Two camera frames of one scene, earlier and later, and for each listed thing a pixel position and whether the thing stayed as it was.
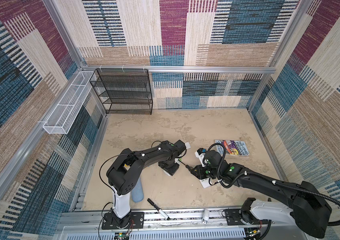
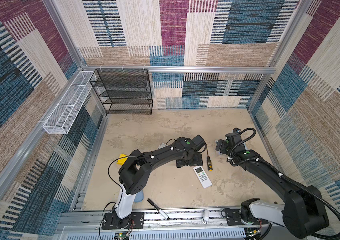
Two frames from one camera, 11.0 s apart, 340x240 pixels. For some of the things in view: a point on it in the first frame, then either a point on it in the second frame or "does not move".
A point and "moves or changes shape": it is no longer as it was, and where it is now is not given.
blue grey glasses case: x=137 y=192 does not move
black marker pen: x=155 y=206 does not move
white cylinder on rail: x=205 y=219 does not move
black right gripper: x=198 y=170 → x=224 y=144
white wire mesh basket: x=63 y=115 does not move
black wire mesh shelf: x=124 y=91 does not move
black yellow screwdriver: x=189 y=168 moves or changes shape
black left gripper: x=171 y=171 → x=198 y=161
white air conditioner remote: x=205 y=182 does not move
